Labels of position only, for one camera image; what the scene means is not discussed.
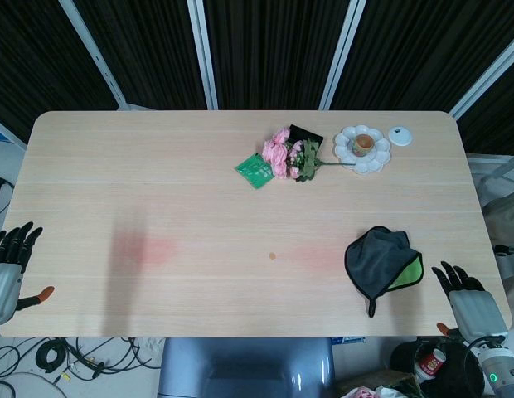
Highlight small orange patterned cup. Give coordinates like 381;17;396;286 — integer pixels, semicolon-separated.
353;133;375;158

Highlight white flower-shaped plate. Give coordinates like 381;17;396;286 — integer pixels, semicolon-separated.
332;125;393;175

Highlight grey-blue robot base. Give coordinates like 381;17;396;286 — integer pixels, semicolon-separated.
157;337;337;398

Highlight grey green cleaning cloth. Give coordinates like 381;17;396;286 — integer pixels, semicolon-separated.
344;226;424;318

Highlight black square card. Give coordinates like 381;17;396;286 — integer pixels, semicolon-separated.
288;124;325;147

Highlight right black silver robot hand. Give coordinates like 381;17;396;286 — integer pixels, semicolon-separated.
431;260;510;344

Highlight coiled black cable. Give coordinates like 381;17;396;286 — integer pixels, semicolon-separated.
36;338;69;374

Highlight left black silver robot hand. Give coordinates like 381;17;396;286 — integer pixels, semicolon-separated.
0;221;56;327

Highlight grey metal stand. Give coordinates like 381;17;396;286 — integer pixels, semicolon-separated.
493;243;514;291

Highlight white round lid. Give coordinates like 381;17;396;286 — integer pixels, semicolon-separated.
387;125;414;148

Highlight white partition post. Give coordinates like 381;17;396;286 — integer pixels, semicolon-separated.
322;0;368;111
187;0;220;111
449;40;514;121
59;0;129;111

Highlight tangled black floor cables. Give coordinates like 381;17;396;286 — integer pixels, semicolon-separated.
53;336;162;385

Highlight green packet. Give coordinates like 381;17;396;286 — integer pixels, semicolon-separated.
234;152;276;191

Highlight black waste bin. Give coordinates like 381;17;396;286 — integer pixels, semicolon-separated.
389;337;488;398

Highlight red white paper cup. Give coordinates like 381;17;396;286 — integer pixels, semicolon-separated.
415;347;447;381

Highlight pink white plastic bag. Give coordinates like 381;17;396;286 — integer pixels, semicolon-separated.
343;384;410;398

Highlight pink artificial flower bouquet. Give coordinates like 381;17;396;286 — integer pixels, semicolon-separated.
261;126;357;184

